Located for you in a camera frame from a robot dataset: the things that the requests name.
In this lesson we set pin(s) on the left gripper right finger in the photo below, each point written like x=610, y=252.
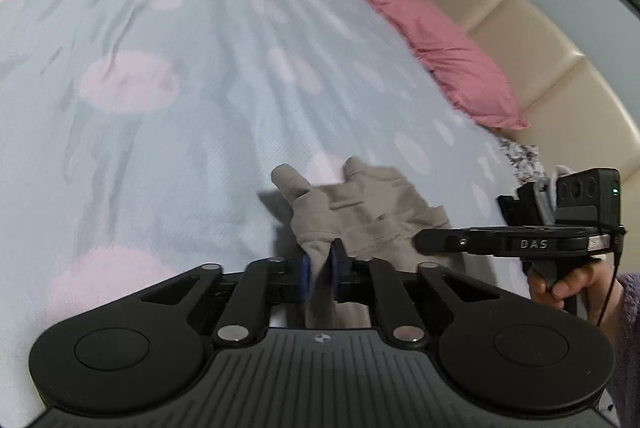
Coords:
x=500, y=351

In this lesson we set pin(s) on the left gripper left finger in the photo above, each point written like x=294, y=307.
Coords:
x=141, y=351

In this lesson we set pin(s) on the beige long sleeve garment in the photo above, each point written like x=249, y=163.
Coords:
x=375, y=212

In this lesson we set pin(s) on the folded white grey clothes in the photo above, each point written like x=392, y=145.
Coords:
x=527, y=166

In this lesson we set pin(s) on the person right hand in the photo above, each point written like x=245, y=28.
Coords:
x=603, y=290

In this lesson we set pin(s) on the beige padded headboard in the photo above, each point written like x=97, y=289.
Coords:
x=574, y=116

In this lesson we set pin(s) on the purple fuzzy right sleeve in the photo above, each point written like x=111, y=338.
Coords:
x=621, y=326

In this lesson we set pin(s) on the pink pillow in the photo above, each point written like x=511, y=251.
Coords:
x=470, y=78

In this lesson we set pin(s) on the polka dot bed sheet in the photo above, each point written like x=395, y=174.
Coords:
x=138, y=138

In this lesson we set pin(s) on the black camera box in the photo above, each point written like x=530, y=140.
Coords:
x=589, y=197

